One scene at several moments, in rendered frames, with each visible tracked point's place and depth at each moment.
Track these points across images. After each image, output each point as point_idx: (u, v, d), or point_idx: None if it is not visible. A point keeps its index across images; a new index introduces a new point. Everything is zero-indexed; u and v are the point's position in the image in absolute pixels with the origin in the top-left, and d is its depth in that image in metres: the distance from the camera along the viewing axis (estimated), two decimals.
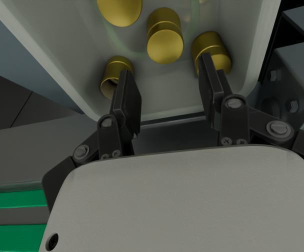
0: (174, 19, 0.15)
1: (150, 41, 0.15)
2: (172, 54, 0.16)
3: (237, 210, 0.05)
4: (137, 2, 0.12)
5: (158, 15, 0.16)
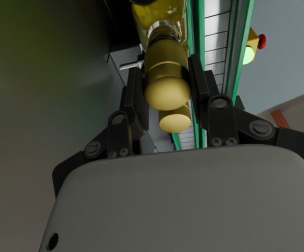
0: (179, 57, 0.12)
1: (149, 88, 0.11)
2: (176, 101, 0.12)
3: (237, 210, 0.05)
4: None
5: (159, 51, 0.12)
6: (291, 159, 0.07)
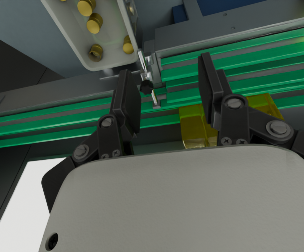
0: None
1: None
2: None
3: (237, 210, 0.05)
4: (98, 27, 0.44)
5: None
6: None
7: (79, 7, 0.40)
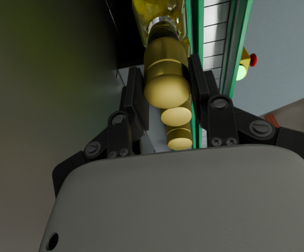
0: None
1: (164, 113, 0.17)
2: (182, 120, 0.18)
3: (237, 210, 0.05)
4: (186, 92, 0.12)
5: None
6: (291, 159, 0.07)
7: None
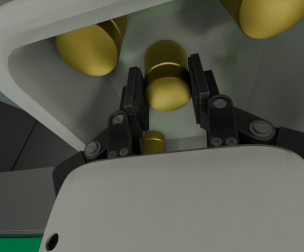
0: None
1: None
2: None
3: (237, 210, 0.05)
4: None
5: None
6: (291, 159, 0.07)
7: (150, 92, 0.11)
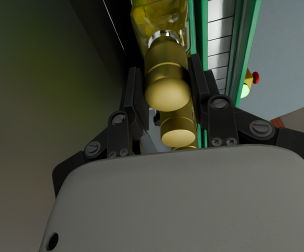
0: None
1: None
2: None
3: (237, 210, 0.05)
4: (192, 139, 0.16)
5: None
6: (291, 159, 0.07)
7: (150, 92, 0.11)
